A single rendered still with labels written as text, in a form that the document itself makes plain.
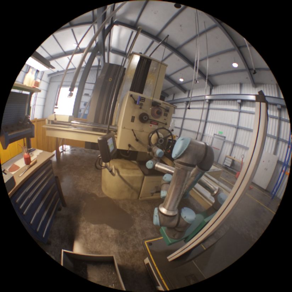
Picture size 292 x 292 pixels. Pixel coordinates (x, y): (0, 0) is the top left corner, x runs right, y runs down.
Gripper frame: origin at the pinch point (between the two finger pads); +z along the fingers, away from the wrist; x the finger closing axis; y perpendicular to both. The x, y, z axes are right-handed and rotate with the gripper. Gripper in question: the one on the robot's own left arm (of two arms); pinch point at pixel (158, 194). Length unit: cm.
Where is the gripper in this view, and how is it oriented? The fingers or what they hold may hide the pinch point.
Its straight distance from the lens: 104.4
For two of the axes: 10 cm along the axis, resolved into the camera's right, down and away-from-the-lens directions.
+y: -1.3, -6.2, 7.7
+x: -9.8, -0.4, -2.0
